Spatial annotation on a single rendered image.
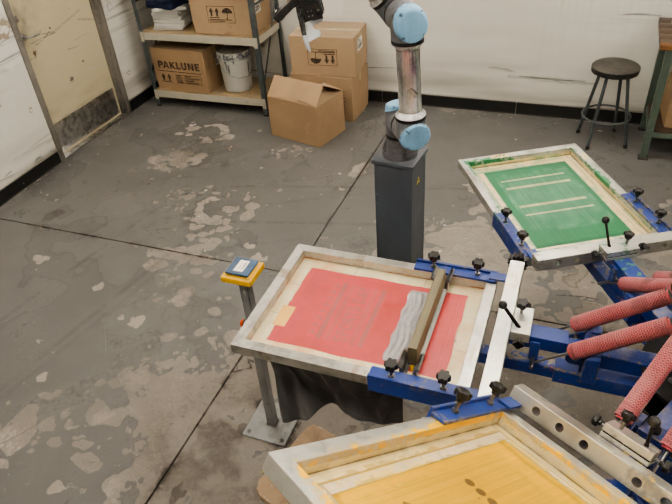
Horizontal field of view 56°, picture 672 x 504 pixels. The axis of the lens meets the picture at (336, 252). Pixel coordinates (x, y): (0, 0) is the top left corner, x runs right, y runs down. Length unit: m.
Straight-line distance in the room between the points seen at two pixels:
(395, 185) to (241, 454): 1.42
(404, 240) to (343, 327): 0.74
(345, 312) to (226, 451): 1.14
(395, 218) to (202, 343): 1.43
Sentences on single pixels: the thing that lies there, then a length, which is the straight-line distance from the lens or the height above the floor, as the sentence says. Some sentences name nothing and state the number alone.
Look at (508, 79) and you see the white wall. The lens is 5.78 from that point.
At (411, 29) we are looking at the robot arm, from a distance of 2.26.
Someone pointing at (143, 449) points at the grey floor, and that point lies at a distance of 3.25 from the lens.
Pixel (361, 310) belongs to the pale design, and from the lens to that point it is 2.25.
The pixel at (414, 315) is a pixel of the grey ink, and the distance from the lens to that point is 2.21.
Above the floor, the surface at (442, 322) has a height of 0.95.
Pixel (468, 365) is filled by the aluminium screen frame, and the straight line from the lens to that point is 2.03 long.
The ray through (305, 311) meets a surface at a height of 0.95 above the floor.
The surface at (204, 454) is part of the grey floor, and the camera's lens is 3.14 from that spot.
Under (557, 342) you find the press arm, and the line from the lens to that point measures 2.07.
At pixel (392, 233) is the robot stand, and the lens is 2.80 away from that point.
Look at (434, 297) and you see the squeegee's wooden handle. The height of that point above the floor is 1.06.
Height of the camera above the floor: 2.47
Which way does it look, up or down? 37 degrees down
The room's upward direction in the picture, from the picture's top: 5 degrees counter-clockwise
